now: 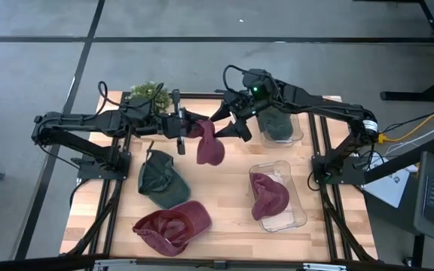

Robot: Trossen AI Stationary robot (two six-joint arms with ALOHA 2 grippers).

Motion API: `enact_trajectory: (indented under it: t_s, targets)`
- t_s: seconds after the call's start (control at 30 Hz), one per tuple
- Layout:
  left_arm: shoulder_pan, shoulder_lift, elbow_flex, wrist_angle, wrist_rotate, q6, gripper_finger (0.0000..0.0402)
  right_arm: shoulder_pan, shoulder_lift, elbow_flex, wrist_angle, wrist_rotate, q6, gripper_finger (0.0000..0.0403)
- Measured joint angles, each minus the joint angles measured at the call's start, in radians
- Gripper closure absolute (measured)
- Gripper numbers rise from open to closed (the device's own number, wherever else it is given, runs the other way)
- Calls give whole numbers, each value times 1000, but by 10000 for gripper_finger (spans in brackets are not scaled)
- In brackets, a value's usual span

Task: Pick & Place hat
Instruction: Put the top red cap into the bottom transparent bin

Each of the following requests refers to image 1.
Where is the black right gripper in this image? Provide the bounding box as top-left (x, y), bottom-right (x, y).
top-left (209, 90), bottom-right (265, 144)

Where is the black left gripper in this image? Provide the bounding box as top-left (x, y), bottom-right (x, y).
top-left (155, 89), bottom-right (209, 156)

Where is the dark red baseball cap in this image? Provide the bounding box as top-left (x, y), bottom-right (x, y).
top-left (187, 119), bottom-right (226, 167)
top-left (249, 172), bottom-right (291, 221)
top-left (132, 199), bottom-right (213, 257)

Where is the dark green baseball cap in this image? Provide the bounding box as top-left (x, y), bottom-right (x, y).
top-left (137, 141), bottom-right (192, 210)
top-left (257, 107), bottom-right (294, 141)

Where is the clear plastic bin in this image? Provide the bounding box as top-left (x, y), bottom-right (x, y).
top-left (248, 160), bottom-right (308, 233)
top-left (256, 108), bottom-right (304, 148)

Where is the potted green artificial plant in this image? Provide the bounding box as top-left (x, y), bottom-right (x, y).
top-left (128, 81), bottom-right (173, 114)

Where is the white flat box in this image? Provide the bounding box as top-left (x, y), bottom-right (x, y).
top-left (363, 152), bottom-right (420, 209)

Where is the black desk strut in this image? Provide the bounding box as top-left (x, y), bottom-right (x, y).
top-left (363, 138), bottom-right (434, 185)

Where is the black aluminium rig frame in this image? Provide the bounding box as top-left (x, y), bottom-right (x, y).
top-left (0, 91), bottom-right (434, 271)

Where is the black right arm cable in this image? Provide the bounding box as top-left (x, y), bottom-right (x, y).
top-left (222, 64), bottom-right (263, 95)

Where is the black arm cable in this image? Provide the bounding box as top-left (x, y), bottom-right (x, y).
top-left (222, 64), bottom-right (263, 95)
top-left (96, 81), bottom-right (165, 114)

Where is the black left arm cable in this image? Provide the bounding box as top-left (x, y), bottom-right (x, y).
top-left (96, 81), bottom-right (165, 114)

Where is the yellow cable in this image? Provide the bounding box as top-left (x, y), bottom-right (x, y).
top-left (377, 112), bottom-right (434, 145)

